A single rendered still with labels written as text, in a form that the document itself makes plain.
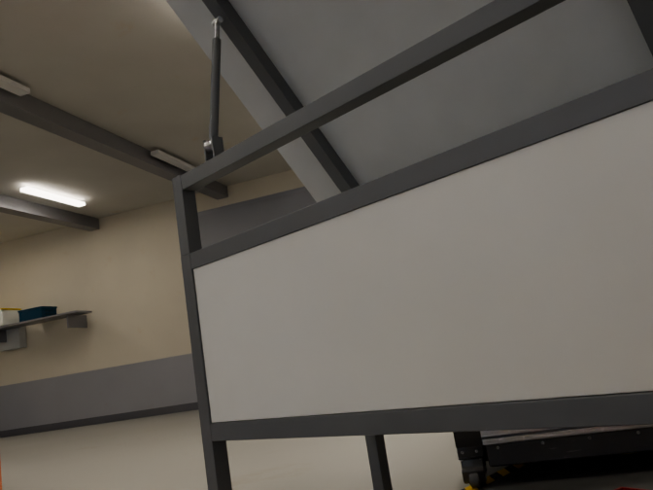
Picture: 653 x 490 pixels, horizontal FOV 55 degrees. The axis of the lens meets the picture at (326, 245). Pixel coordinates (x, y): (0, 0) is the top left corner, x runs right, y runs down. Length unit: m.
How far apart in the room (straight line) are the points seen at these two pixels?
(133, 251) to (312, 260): 10.05
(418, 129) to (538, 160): 0.73
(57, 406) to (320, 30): 10.87
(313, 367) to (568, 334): 0.51
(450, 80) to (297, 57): 0.41
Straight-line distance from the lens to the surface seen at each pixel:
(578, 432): 2.22
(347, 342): 1.16
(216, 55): 1.62
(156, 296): 10.87
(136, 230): 11.23
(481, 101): 1.56
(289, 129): 1.28
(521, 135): 0.97
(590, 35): 1.45
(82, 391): 11.73
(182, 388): 10.62
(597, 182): 0.92
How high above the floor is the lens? 0.51
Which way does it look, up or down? 10 degrees up
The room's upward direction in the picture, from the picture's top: 9 degrees counter-clockwise
